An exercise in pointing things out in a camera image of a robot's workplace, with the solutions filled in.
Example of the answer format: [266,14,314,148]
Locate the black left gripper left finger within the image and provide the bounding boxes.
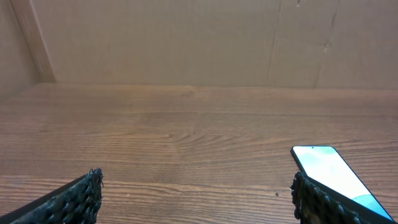
[1,168,103,224]

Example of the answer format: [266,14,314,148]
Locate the Samsung Galaxy smartphone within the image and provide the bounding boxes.
[292,146,392,220]

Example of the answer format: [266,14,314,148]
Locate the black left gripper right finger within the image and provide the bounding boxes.
[290,171,396,224]

